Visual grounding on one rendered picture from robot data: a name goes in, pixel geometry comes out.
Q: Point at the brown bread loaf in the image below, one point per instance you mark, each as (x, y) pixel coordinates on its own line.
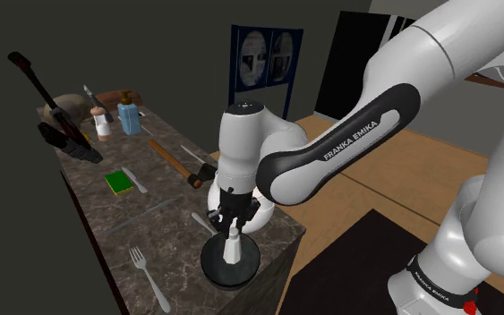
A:
(109, 98)

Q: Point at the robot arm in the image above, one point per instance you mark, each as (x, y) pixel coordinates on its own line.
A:
(413, 56)

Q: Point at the long thin grey knife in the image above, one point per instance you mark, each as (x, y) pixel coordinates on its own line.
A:
(138, 217)

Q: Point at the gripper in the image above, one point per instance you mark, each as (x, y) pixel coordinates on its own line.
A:
(236, 203)

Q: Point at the round tan bread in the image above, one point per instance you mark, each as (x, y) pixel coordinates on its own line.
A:
(70, 104)

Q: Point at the white and tan pepper mill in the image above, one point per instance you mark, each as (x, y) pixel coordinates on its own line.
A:
(102, 126)

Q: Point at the green yellow sponge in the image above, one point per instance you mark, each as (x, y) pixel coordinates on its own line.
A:
(119, 182)

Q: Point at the black round plate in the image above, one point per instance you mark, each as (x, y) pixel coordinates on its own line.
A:
(212, 266)

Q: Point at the white shaker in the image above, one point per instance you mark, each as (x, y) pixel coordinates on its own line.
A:
(232, 248)

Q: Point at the white bowl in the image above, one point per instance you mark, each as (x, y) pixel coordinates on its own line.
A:
(263, 214)

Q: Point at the wooden rolling pin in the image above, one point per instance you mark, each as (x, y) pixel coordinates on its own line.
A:
(171, 160)

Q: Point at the black door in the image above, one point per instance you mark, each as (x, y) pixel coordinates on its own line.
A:
(347, 65)

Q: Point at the blue soap dispenser bottle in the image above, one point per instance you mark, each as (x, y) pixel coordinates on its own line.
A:
(129, 118)

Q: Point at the silver butter knife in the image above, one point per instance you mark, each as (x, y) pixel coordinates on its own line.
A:
(134, 180)

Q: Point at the silver spoon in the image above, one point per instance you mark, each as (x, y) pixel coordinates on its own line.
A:
(200, 220)

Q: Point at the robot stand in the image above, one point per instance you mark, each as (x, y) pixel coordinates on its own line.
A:
(356, 266)

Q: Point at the grey and black corkscrew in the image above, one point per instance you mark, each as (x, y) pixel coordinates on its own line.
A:
(96, 101)

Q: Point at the silver fork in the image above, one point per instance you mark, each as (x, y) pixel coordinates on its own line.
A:
(146, 272)

